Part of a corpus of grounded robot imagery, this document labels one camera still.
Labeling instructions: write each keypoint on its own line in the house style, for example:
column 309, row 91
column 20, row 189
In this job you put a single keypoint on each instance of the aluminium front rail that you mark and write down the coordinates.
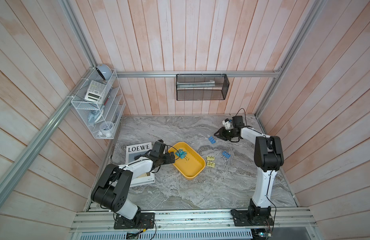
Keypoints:
column 102, row 221

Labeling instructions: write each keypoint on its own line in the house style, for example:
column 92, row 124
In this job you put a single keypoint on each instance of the yellow binder clip upper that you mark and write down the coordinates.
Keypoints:
column 210, row 158

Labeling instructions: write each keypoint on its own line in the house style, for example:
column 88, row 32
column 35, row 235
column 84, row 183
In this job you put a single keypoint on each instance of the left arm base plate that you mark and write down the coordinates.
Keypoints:
column 140, row 221

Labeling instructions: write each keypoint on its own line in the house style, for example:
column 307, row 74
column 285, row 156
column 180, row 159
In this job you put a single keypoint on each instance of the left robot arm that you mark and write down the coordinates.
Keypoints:
column 112, row 189

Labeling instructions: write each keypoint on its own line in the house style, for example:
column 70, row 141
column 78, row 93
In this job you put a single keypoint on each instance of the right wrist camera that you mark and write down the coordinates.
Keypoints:
column 227, row 123

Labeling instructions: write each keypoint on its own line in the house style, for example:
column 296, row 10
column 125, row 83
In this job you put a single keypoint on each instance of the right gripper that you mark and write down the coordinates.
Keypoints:
column 221, row 134

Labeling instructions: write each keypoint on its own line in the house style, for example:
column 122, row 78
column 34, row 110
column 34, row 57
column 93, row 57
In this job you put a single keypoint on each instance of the ruler in mesh basket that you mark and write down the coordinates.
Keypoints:
column 195, row 85

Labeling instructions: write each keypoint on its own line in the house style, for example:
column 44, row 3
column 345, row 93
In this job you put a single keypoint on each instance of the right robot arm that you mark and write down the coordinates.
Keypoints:
column 268, row 157

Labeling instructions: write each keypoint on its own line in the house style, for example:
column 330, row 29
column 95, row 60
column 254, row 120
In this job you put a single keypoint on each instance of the yellow plastic storage box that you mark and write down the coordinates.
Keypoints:
column 191, row 168

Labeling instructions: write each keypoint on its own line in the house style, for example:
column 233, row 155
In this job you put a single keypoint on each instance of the blue binder clip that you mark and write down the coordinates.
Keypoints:
column 226, row 154
column 212, row 140

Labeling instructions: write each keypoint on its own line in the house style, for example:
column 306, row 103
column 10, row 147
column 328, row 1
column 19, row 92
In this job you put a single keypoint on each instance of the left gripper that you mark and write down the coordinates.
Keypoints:
column 168, row 161

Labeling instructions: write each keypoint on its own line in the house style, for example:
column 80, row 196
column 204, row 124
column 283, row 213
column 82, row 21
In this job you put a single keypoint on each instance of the yellow binder clip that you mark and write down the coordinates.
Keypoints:
column 210, row 158
column 211, row 164

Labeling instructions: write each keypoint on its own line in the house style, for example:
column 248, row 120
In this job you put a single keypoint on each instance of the yellow binder clip lower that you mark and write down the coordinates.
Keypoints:
column 211, row 164

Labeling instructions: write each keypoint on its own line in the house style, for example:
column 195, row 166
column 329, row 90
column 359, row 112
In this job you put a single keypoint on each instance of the black mesh wall basket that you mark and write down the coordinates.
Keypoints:
column 203, row 94

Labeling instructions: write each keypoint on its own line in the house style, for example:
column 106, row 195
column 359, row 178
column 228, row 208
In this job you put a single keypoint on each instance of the LOEWE magazine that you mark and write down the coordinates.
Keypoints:
column 133, row 155

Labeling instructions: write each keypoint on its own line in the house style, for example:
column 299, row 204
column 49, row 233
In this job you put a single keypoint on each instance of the white wire wall shelf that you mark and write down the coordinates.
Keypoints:
column 93, row 114

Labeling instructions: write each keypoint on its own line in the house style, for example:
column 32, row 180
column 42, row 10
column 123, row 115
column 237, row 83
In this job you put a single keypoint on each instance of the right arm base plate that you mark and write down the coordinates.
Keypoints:
column 243, row 219

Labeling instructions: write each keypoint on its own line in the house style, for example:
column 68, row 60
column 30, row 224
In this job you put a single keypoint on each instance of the white calculator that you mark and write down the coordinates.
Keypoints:
column 95, row 92

